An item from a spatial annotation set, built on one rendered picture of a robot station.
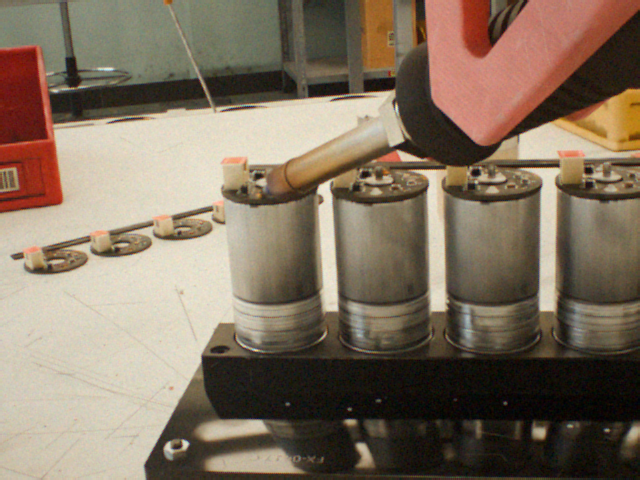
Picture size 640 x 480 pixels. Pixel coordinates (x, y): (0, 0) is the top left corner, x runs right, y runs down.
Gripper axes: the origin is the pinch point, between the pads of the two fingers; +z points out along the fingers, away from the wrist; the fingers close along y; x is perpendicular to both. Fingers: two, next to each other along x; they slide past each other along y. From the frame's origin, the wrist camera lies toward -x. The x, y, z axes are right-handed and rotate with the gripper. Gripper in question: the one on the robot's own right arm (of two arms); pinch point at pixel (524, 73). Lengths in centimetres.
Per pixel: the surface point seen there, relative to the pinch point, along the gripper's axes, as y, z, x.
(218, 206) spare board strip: -8.0, 19.9, -16.9
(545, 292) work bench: -11.6, 13.5, -3.5
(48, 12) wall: -162, 234, -343
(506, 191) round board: -4.2, 5.6, -2.0
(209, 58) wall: -221, 243, -304
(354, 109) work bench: -25.8, 26.7, -27.8
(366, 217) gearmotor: -1.7, 7.1, -3.7
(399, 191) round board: -2.5, 6.5, -3.7
